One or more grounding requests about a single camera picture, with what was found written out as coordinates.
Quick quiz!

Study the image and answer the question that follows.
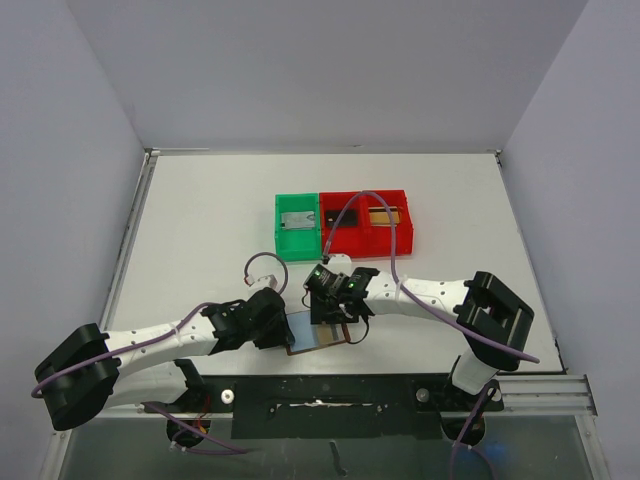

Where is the aluminium left frame rail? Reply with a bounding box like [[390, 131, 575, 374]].
[[98, 149, 159, 330]]

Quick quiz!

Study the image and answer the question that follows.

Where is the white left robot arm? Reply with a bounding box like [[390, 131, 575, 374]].
[[31, 287, 292, 431]]

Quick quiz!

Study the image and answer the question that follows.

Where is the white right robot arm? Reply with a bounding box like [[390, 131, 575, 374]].
[[304, 264, 539, 409]]

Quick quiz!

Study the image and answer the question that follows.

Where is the aluminium frame rail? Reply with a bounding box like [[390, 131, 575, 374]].
[[98, 149, 159, 330], [57, 374, 599, 424]]

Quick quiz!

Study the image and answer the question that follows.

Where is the red plastic bin middle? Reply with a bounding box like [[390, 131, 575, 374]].
[[319, 192, 367, 258]]

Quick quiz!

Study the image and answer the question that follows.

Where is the brown leather card holder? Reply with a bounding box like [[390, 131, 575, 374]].
[[286, 310, 350, 356]]

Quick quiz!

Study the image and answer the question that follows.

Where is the black card in red bin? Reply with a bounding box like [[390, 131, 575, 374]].
[[325, 209, 359, 228]]

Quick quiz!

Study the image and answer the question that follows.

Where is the aluminium front frame rail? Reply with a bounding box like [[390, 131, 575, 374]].
[[57, 374, 599, 424]]

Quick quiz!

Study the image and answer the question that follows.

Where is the silver card in green bin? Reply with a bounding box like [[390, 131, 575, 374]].
[[280, 211, 316, 230]]

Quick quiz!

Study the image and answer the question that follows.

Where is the green plastic bin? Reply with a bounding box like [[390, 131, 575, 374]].
[[274, 193, 322, 262]]

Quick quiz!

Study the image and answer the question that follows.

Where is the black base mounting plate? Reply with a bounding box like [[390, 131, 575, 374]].
[[162, 374, 477, 440]]

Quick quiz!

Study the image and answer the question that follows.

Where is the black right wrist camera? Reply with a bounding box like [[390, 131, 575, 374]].
[[304, 264, 339, 295]]

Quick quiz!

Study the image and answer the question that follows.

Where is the striped gold card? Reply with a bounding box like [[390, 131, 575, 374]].
[[316, 324, 349, 347]]

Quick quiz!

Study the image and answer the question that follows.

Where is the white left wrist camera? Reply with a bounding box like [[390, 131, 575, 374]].
[[245, 274, 278, 291]]

